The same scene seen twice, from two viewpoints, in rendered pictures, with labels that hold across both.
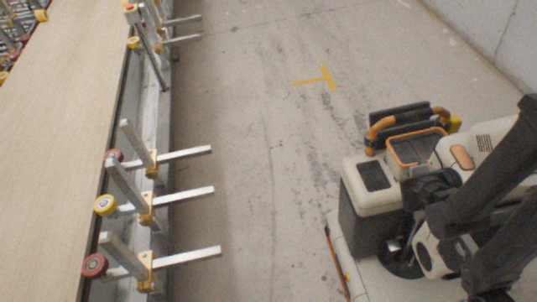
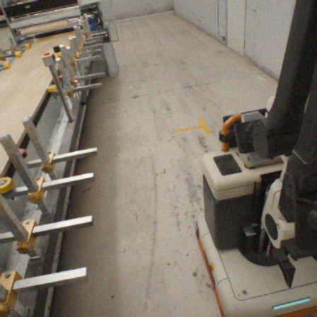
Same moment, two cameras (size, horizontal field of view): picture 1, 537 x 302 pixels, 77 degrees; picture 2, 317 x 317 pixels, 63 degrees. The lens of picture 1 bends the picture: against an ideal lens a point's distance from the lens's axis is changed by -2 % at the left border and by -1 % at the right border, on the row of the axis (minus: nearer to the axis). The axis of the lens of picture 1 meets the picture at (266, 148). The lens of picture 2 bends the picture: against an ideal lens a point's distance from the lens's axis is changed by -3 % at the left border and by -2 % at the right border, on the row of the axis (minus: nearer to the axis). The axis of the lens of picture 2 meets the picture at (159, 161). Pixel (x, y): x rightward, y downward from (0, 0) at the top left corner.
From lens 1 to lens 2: 0.37 m
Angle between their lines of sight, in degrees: 10
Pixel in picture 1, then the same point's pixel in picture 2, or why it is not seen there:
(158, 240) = (45, 219)
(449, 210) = (269, 122)
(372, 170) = (226, 161)
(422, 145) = not seen: hidden behind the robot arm
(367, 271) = (229, 260)
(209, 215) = (102, 224)
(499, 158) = (294, 32)
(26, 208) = not seen: outside the picture
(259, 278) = (139, 274)
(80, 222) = not seen: outside the picture
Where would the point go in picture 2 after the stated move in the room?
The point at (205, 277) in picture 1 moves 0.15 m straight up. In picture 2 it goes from (93, 272) to (87, 260)
